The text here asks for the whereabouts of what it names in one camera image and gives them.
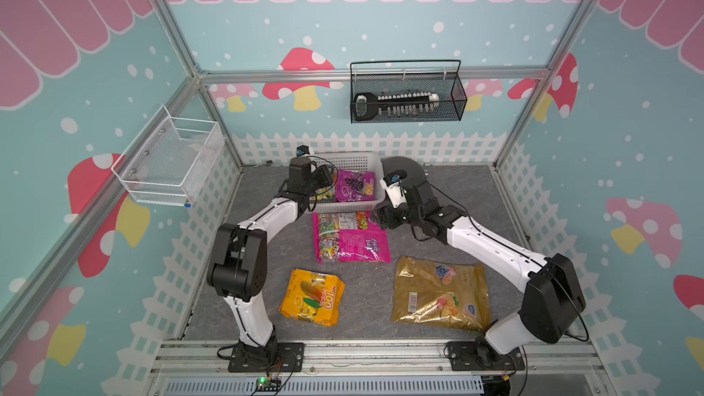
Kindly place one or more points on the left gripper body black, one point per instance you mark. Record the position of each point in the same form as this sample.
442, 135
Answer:
321, 178

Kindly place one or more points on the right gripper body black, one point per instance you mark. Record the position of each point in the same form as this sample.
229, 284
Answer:
402, 214

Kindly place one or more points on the purple grape candy bag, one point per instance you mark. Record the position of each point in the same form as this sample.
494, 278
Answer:
354, 186

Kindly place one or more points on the white plastic perforated basket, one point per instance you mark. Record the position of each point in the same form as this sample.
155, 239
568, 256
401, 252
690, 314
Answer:
356, 162

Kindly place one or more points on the yellow mango candy bag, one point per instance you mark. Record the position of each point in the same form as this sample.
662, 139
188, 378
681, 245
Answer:
313, 297

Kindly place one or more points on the green Fox's candy bag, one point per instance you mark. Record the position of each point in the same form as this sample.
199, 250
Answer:
325, 195

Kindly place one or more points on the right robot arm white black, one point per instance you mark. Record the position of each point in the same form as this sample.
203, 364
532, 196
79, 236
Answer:
552, 298

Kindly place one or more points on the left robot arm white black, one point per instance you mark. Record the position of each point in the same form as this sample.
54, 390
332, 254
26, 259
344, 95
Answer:
238, 264

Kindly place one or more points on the large pink mixed candy bag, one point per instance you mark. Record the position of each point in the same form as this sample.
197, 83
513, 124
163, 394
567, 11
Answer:
349, 237

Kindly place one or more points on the large gold candy bag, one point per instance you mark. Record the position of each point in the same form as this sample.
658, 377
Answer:
440, 294

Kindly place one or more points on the black white brush tool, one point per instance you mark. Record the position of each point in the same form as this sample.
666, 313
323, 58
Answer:
367, 106

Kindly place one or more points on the small green circuit board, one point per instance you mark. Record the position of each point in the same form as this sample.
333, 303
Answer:
269, 384

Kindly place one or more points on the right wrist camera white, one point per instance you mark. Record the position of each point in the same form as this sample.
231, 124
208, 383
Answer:
391, 183

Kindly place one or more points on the black wire wall basket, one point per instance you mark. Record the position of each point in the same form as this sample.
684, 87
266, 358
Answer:
407, 91

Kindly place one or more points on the white wire wall basket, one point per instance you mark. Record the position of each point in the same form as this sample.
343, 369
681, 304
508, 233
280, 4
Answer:
170, 160

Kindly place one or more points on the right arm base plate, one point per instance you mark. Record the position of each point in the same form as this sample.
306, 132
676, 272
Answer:
473, 356

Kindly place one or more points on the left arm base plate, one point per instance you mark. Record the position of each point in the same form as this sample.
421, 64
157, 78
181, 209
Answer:
284, 357

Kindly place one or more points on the aluminium front rail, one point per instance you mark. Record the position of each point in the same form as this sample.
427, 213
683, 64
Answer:
376, 357

